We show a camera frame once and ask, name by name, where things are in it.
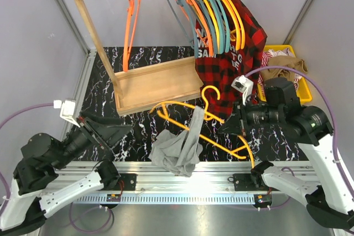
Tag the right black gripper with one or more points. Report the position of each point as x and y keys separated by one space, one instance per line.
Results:
x=233 y=125

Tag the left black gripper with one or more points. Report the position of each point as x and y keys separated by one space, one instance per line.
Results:
x=110 y=134

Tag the grey tank top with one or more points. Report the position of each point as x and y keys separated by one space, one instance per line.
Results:
x=179 y=154

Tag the red white striped tank top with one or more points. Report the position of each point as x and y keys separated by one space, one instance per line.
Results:
x=283 y=57

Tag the orange hanger with pink top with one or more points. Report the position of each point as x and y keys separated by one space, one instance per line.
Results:
x=205 y=31

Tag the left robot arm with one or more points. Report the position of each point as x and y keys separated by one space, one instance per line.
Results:
x=26 y=208

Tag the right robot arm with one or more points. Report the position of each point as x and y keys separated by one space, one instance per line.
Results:
x=329 y=203

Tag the orange hanger with tan top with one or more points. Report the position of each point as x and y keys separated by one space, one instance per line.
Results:
x=131 y=24

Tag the black marble mat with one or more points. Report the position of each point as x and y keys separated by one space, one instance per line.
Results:
x=266 y=143

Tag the red black plaid shirt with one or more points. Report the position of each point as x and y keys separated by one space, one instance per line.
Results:
x=221 y=70

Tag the wooden clothes rack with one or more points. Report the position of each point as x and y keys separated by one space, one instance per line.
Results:
x=140 y=89

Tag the bunch of empty hangers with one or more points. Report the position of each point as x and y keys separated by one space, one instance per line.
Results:
x=227 y=24

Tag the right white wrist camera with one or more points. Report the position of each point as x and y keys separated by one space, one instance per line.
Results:
x=243 y=85

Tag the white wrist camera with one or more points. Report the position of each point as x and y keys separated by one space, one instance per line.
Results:
x=67 y=110
x=243 y=85

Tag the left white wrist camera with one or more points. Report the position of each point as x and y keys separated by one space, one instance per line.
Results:
x=67 y=110

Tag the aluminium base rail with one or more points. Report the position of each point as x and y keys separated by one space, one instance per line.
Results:
x=211 y=183

